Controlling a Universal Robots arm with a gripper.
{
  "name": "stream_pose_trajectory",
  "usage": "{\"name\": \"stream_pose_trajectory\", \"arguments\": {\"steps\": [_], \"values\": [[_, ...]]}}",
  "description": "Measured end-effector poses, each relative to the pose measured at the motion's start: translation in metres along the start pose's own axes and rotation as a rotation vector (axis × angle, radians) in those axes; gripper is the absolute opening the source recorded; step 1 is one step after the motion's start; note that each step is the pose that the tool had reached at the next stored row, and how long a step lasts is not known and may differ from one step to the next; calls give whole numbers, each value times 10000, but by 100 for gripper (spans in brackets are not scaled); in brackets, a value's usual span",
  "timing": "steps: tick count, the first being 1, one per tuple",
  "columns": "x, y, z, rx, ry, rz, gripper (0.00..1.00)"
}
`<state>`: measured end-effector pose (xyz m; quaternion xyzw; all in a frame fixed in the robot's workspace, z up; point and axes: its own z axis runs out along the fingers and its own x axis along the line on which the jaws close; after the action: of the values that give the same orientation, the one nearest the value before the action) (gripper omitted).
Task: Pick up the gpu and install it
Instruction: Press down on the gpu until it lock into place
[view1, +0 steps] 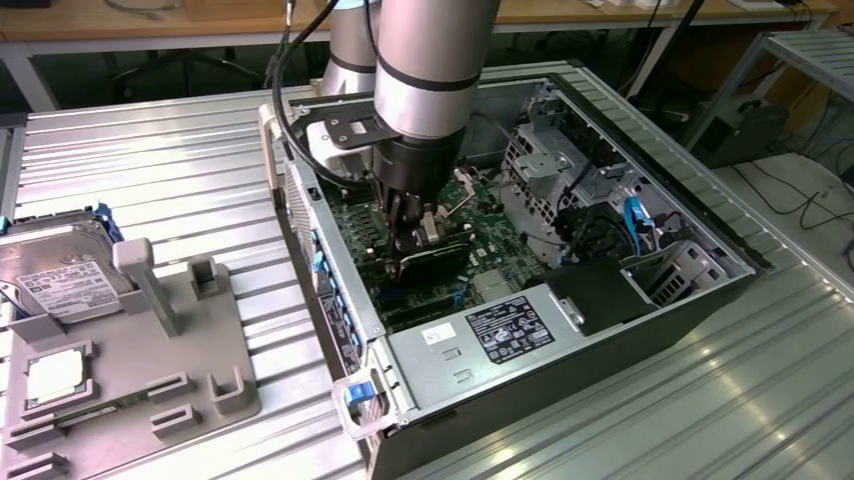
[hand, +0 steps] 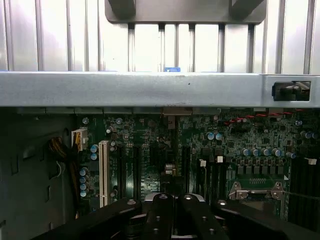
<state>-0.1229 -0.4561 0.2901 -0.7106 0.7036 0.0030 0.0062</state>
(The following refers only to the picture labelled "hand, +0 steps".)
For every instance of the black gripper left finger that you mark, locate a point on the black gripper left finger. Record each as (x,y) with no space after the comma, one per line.
(160,220)

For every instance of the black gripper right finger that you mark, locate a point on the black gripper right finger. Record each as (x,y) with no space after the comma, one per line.
(195,220)

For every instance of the white PCI expansion slot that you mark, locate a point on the white PCI expansion slot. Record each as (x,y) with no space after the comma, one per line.
(104,172)

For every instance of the green motherboard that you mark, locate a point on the green motherboard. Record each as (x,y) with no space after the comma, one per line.
(250,140)

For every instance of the white power connector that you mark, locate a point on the white power connector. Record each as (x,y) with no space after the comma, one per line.
(80,138)

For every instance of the open metal PC case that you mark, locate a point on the open metal PC case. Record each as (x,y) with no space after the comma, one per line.
(125,90)

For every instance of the blue expansion slot clip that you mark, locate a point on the blue expansion slot clip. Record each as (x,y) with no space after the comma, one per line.
(172,69)

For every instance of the grey plastic parts rack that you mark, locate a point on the grey plastic parts rack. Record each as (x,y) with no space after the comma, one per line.
(185,17)

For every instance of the CPU socket with metal frame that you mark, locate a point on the CPU socket with metal frame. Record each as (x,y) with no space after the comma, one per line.
(257,193)

